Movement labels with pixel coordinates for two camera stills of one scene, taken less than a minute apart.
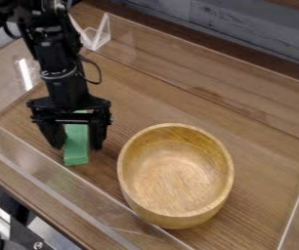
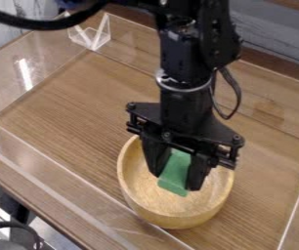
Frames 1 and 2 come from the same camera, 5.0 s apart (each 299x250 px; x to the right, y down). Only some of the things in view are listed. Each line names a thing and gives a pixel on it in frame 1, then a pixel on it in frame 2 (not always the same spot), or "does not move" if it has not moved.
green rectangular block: x=78 y=145 -> x=175 y=175
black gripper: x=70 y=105 -> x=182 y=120
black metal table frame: x=24 y=239 does not move
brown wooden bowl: x=176 y=174 does not move
